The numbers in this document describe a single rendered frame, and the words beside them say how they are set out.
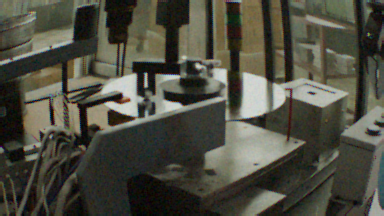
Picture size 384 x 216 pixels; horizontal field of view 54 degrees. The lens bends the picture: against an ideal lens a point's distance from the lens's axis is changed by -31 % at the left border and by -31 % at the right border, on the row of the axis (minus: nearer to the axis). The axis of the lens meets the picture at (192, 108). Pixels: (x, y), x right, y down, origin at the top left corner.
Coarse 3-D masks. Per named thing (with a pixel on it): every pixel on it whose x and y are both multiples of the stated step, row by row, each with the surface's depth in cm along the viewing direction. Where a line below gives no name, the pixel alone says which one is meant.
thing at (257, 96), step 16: (128, 80) 98; (160, 80) 97; (224, 80) 98; (240, 80) 98; (256, 80) 98; (128, 96) 88; (160, 96) 87; (224, 96) 88; (240, 96) 88; (256, 96) 88; (272, 96) 88; (128, 112) 79; (144, 112) 79; (160, 112) 79; (240, 112) 80; (256, 112) 80
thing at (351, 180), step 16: (352, 128) 86; (352, 144) 81; (368, 144) 78; (352, 160) 82; (368, 160) 78; (336, 176) 86; (352, 176) 82; (368, 176) 79; (336, 192) 86; (352, 192) 82; (368, 192) 82
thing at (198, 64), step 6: (186, 60) 89; (192, 60) 88; (198, 60) 89; (204, 60) 90; (210, 60) 90; (216, 60) 91; (186, 66) 89; (192, 66) 88; (198, 66) 86; (186, 72) 89; (192, 72) 89; (198, 72) 89
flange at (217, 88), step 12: (168, 84) 91; (180, 84) 90; (192, 84) 88; (204, 84) 89; (216, 84) 91; (168, 96) 87; (180, 96) 86; (192, 96) 86; (204, 96) 86; (216, 96) 87
